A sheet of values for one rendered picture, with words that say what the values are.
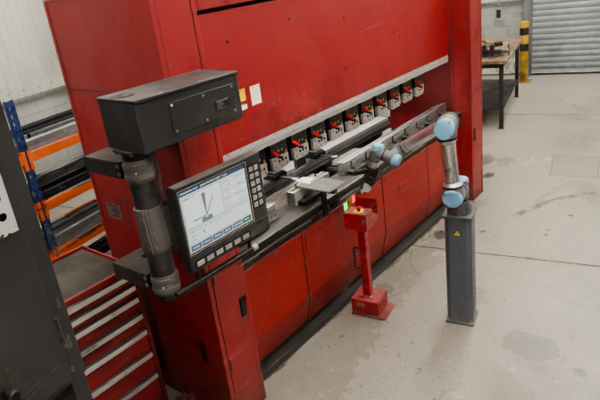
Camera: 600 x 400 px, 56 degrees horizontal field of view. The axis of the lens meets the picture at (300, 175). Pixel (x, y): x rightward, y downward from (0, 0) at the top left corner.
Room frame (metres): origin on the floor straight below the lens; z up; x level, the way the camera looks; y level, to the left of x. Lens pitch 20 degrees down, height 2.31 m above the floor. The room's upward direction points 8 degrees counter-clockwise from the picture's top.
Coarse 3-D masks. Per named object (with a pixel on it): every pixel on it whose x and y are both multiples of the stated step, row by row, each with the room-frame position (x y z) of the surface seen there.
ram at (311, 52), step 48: (288, 0) 3.42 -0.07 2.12; (336, 0) 3.77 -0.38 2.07; (384, 0) 4.23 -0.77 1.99; (432, 0) 4.81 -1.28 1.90; (240, 48) 3.08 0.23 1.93; (288, 48) 3.38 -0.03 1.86; (336, 48) 3.73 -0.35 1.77; (384, 48) 4.19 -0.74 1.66; (432, 48) 4.78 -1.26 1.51; (288, 96) 3.33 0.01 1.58; (336, 96) 3.69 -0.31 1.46; (240, 144) 2.99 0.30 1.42
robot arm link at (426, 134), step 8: (448, 112) 3.14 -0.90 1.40; (424, 128) 3.21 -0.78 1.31; (432, 128) 3.15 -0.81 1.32; (416, 136) 3.20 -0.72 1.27; (424, 136) 3.17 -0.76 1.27; (432, 136) 3.15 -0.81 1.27; (400, 144) 3.26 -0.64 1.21; (408, 144) 3.22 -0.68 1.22; (416, 144) 3.20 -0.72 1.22; (400, 152) 3.23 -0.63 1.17
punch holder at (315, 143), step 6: (312, 126) 3.48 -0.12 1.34; (318, 126) 3.52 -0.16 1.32; (324, 126) 3.57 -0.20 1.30; (306, 132) 3.49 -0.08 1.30; (318, 132) 3.51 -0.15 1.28; (324, 132) 3.56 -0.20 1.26; (312, 138) 3.47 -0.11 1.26; (318, 138) 3.50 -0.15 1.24; (324, 138) 3.56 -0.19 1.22; (312, 144) 3.46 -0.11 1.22; (318, 144) 3.50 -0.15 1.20; (324, 144) 3.55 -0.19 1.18
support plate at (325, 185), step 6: (318, 180) 3.37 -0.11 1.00; (324, 180) 3.35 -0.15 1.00; (330, 180) 3.34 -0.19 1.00; (336, 180) 3.33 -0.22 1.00; (300, 186) 3.32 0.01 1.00; (306, 186) 3.30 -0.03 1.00; (312, 186) 3.29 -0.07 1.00; (318, 186) 3.28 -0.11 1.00; (324, 186) 3.26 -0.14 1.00; (330, 186) 3.25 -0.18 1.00; (336, 186) 3.24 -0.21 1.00
